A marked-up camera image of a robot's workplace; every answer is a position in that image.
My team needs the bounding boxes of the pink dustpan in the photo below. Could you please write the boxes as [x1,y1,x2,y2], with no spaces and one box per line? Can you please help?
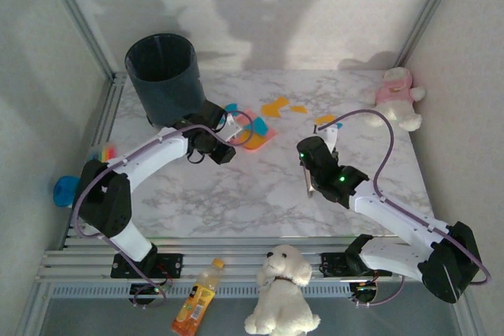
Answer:
[227,107,279,152]

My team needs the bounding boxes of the large orange paper scrap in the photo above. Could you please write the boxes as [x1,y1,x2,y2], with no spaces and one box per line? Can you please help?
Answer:
[261,95,291,119]

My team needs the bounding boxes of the dark blue-grey waste bin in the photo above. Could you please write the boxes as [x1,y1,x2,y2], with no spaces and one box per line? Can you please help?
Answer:
[124,32,209,128]

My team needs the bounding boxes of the white plush in pink dress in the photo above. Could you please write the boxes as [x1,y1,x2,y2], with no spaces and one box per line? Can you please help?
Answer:
[361,67,428,132]

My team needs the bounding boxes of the black controller board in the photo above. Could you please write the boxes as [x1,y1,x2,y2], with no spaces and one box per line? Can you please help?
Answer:
[128,281,172,310]
[348,280,379,309]

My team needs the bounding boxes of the white plush dog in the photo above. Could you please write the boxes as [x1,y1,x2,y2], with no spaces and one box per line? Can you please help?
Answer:
[243,244,322,336]

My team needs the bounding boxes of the blue-capped white container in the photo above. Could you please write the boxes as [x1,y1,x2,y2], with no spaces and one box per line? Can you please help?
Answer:
[53,175,80,208]

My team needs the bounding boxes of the orange juice bottle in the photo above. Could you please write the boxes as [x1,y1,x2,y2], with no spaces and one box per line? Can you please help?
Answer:
[171,257,225,335]

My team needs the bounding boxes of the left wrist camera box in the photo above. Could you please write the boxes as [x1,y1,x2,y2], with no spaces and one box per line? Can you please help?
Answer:
[223,114,244,142]

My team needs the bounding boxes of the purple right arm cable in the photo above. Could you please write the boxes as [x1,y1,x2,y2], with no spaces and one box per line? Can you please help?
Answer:
[316,109,493,308]

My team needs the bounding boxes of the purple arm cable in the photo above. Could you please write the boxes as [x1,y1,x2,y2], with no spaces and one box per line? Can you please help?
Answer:
[72,109,255,309]
[316,109,493,308]

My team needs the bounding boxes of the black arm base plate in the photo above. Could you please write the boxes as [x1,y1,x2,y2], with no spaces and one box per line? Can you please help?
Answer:
[110,252,185,279]
[320,252,394,279]

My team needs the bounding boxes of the aluminium frame base rails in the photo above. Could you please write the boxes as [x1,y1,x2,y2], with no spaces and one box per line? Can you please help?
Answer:
[35,236,468,284]

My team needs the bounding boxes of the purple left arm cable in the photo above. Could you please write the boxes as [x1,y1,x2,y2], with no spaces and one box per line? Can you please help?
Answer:
[72,109,255,309]

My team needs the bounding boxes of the aluminium frame post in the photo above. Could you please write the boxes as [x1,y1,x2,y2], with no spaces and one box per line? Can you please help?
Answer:
[37,0,117,81]
[395,0,468,68]

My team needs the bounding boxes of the perforated grey cable tray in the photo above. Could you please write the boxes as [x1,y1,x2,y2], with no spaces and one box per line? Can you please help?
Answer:
[49,284,358,300]

